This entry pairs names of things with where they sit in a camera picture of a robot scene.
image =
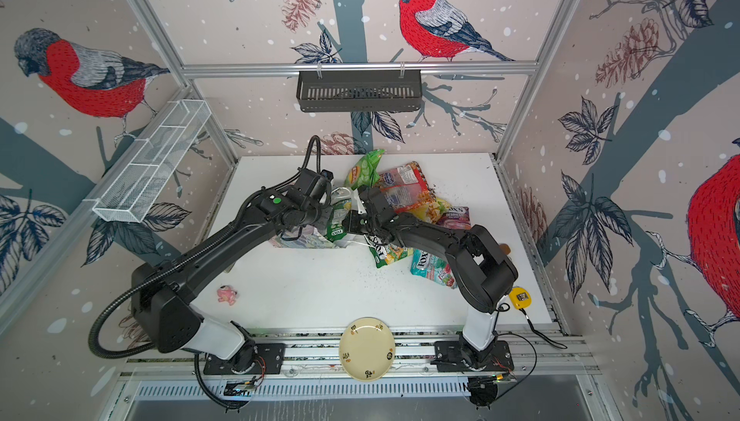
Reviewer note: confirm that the green Fox's candy bag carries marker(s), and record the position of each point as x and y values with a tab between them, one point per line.
385	255

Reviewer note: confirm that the yellow snack bag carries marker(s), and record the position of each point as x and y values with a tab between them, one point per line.
430	210

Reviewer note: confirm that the small pink toy figure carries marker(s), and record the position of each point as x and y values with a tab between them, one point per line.
226	294

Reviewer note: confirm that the cream ceramic plate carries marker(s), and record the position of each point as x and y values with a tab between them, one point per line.
367	349

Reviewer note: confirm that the yellow tape measure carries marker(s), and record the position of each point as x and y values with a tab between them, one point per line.
520	298

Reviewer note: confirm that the white wire mesh shelf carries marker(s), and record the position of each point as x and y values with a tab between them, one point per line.
137	187

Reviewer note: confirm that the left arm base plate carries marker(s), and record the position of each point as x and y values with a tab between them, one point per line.
256	359

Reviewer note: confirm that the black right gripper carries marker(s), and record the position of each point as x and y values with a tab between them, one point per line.
355	225

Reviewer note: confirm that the teal Fox's candy bag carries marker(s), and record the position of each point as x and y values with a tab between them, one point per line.
432	268

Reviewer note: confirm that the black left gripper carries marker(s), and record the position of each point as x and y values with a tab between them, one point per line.
328	211

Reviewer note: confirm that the black hanging wall basket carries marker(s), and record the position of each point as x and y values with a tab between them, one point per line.
339	91

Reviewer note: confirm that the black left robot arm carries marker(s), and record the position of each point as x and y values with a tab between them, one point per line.
163	305

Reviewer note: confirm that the patterned paper gift bag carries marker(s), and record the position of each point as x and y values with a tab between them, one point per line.
313	237

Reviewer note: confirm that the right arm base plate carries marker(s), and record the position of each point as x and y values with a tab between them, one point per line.
459	356

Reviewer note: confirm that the red snack bag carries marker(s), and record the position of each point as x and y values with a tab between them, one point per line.
406	187

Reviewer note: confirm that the horizontal aluminium frame bar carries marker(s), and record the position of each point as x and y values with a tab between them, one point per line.
288	70

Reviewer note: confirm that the bright green snack bag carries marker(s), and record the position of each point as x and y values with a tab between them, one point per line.
364	172

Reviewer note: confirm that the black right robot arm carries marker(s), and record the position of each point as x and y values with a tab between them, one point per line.
484	273

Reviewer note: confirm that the purple candy snack bag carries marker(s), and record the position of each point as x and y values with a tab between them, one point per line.
456	218

